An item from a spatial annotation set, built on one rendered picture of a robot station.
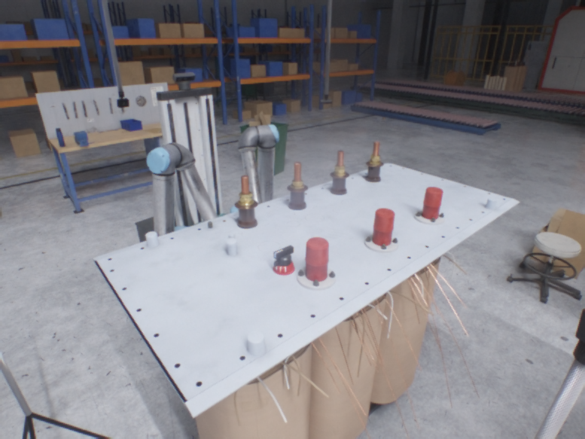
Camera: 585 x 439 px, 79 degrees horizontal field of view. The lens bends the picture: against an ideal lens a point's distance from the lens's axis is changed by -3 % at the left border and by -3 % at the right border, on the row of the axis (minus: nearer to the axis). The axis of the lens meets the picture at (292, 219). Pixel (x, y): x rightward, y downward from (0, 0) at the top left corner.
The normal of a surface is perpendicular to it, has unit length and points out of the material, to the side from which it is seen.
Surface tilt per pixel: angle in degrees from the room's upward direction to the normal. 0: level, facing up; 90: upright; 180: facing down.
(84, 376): 0
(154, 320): 0
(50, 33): 90
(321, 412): 90
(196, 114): 90
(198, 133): 90
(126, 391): 0
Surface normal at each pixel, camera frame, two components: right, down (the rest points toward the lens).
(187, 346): 0.00, -0.90
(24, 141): 0.62, 0.35
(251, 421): 0.16, 0.44
